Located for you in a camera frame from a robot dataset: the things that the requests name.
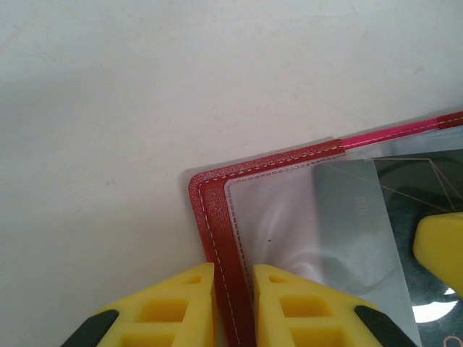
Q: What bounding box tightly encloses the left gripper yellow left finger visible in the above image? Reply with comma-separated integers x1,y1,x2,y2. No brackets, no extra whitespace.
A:
63,262,218,347

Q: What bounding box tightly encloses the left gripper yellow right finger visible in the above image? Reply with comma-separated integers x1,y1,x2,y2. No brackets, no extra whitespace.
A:
252,263,421,347

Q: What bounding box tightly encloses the black card with gold lines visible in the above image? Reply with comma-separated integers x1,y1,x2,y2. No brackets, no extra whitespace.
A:
313,148,463,347

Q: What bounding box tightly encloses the red leather card holder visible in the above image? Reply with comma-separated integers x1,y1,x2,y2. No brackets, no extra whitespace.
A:
187,110,463,347

